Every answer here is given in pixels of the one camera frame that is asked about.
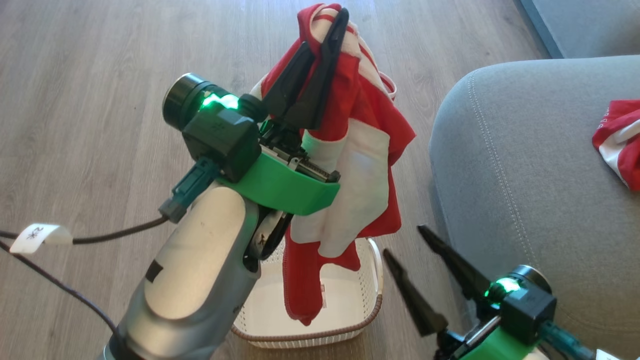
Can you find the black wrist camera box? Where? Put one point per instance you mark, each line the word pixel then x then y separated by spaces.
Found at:
pixel 220 135
pixel 530 312

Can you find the red shorts with white trim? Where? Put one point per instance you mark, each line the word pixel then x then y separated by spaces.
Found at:
pixel 612 117

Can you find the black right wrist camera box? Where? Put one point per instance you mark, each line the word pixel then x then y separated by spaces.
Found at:
pixel 530 312

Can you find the white plastic laundry basket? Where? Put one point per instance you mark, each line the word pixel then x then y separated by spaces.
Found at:
pixel 345 295

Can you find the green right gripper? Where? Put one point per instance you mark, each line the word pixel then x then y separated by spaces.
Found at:
pixel 495 347

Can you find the red and white jersey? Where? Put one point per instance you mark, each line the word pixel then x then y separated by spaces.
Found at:
pixel 360 165

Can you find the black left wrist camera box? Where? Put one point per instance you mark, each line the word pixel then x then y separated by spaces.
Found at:
pixel 220 135

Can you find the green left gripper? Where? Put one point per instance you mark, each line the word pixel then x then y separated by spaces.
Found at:
pixel 285 187

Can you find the grey fabric sofa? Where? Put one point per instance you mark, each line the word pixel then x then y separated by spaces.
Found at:
pixel 525 175

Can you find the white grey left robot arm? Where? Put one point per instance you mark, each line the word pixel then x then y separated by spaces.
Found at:
pixel 200 260

